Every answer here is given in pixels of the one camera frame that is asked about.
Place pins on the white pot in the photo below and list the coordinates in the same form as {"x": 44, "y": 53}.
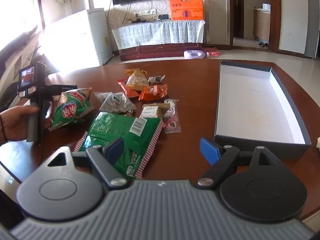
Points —
{"x": 265, "y": 6}

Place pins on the wooden kitchen cabinet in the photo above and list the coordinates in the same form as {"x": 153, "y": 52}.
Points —
{"x": 261, "y": 25}

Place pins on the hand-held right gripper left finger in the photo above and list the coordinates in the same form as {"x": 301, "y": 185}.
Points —
{"x": 115, "y": 151}

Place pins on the beige label snack packet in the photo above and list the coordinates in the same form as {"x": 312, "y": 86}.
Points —
{"x": 150, "y": 111}

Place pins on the white chest freezer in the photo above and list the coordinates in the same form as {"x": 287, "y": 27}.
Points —
{"x": 95, "y": 35}

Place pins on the pink candy packet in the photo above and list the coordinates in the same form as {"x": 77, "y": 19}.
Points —
{"x": 171, "y": 125}

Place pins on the person's left hand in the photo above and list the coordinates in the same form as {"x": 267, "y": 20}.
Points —
{"x": 15, "y": 125}

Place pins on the pair of dark slippers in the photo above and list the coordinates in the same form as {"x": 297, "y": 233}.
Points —
{"x": 263, "y": 44}

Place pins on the orange gift box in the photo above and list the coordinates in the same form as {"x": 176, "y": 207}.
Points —
{"x": 186, "y": 5}

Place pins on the clear sunflower seed packet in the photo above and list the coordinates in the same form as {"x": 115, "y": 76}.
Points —
{"x": 115, "y": 102}

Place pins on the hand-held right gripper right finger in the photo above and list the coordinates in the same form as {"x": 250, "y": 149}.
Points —
{"x": 209, "y": 151}

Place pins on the small clear candy packet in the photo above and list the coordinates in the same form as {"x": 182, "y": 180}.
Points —
{"x": 157, "y": 79}

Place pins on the grey refrigerator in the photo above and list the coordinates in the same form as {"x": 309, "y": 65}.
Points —
{"x": 312, "y": 30}

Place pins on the red orange snack packet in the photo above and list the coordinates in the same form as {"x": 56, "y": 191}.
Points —
{"x": 127, "y": 92}

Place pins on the yellow nut packet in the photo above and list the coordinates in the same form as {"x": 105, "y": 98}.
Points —
{"x": 136, "y": 81}

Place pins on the pale patterned table cloth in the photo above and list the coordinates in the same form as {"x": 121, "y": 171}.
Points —
{"x": 155, "y": 33}

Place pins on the black power strip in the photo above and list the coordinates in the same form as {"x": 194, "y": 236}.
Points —
{"x": 138, "y": 21}

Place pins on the white crumpled tissue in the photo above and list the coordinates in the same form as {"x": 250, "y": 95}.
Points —
{"x": 318, "y": 143}

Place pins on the wooden television cabinet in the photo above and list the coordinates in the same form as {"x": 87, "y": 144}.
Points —
{"x": 160, "y": 52}

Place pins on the white wall sockets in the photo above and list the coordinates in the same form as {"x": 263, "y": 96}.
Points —
{"x": 145, "y": 12}

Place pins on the grey cardboard box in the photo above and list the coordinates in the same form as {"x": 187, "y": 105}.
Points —
{"x": 250, "y": 105}

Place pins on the pink flat object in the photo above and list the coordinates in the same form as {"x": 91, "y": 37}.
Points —
{"x": 213, "y": 53}

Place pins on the green puffed snack bag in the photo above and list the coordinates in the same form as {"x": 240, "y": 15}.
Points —
{"x": 70, "y": 110}

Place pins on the purple plastic bottle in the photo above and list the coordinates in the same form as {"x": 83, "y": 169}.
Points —
{"x": 193, "y": 55}

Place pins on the green snack packet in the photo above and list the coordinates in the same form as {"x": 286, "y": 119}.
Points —
{"x": 112, "y": 125}

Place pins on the dark wooden door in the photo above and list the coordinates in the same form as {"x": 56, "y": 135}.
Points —
{"x": 238, "y": 10}

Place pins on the black router box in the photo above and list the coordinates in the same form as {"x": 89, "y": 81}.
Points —
{"x": 164, "y": 17}

